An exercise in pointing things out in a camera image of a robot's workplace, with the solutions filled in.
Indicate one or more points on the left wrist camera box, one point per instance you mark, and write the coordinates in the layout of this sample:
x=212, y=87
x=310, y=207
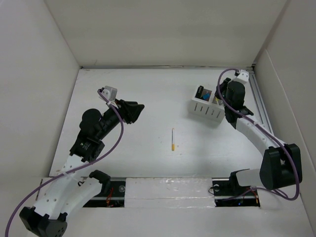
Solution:
x=109, y=93

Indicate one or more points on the aluminium rail right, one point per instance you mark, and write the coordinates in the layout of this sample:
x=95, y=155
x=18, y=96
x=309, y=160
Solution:
x=262, y=112

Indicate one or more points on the yellow cap black highlighter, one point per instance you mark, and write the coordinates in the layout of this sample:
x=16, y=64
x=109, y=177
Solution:
x=199, y=92

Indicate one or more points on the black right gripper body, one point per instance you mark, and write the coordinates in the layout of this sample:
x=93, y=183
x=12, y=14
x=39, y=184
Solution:
x=224, y=86

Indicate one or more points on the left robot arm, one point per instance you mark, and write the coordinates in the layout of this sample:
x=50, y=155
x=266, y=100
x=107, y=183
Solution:
x=78, y=182

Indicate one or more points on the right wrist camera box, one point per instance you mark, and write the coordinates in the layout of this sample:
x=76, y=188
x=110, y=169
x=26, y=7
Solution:
x=242, y=76

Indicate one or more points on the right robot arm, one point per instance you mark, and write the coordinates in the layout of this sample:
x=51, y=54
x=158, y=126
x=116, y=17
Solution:
x=281, y=164

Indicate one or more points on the blue cap black highlighter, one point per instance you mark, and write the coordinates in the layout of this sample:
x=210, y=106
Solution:
x=206, y=96

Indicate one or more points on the yellow cap white pen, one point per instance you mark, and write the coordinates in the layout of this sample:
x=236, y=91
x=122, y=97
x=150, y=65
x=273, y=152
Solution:
x=218, y=102
x=173, y=139

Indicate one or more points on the white foam block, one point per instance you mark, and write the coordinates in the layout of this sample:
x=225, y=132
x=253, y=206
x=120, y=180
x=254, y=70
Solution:
x=168, y=193

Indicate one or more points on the white pen holder box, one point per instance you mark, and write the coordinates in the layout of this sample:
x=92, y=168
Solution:
x=206, y=109

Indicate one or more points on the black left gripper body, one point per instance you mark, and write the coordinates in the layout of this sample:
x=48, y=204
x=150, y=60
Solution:
x=120, y=108

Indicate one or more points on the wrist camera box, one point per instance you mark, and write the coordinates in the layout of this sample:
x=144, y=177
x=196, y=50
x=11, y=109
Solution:
x=242, y=76
x=109, y=93

